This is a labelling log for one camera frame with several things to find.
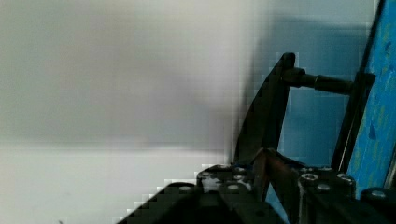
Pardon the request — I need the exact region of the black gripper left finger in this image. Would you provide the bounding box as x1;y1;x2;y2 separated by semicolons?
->
195;163;257;199

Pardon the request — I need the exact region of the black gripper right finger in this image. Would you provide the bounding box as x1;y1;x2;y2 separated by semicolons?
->
253;148;357;224

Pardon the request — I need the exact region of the oven door with black handle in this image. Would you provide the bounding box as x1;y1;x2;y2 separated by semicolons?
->
233;0;395;192

